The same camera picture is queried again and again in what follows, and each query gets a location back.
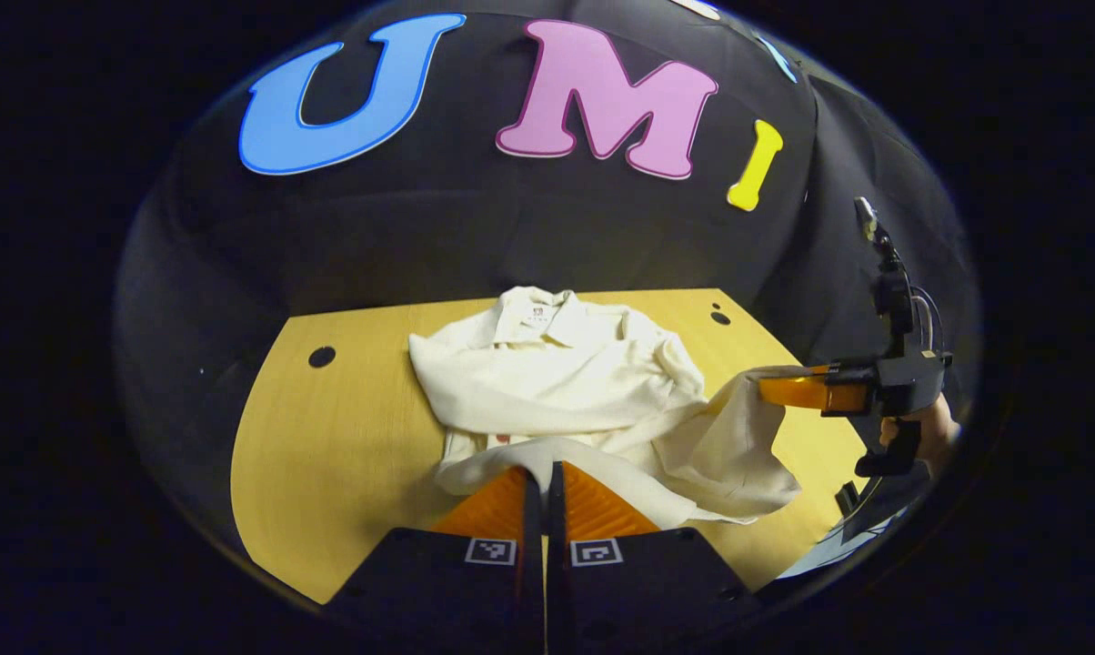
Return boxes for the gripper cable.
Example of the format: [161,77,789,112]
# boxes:
[911,286,947,356]

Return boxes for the black backdrop cloth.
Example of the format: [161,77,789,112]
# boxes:
[116,0,980,547]

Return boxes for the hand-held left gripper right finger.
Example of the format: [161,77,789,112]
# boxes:
[547,459,763,655]

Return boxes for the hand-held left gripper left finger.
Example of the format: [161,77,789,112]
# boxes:
[325,464,546,655]

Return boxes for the cream button shirt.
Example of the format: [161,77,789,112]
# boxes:
[408,287,803,529]

